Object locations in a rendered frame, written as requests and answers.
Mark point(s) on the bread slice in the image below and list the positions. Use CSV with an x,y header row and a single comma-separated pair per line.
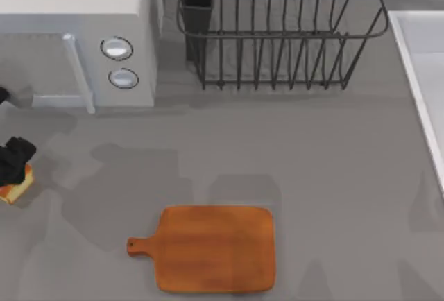
x,y
21,186

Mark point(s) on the large silver microwave knob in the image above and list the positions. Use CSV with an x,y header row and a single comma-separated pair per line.
x,y
116,48

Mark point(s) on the small silver microwave knob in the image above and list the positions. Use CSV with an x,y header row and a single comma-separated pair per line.
x,y
123,78

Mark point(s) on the wooden cutting board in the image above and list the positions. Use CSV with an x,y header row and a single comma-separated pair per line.
x,y
218,249

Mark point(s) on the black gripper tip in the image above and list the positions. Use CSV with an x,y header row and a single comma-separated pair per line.
x,y
14,162

